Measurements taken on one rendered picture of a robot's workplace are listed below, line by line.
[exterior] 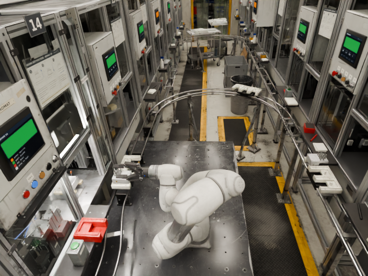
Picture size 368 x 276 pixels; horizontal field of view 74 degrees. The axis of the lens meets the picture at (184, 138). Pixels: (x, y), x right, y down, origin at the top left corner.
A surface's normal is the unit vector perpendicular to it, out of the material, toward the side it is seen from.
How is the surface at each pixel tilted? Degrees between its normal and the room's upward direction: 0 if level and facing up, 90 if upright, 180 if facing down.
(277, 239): 0
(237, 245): 0
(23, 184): 90
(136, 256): 0
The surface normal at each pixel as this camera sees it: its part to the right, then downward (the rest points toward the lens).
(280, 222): -0.05, -0.83
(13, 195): 1.00, 0.00
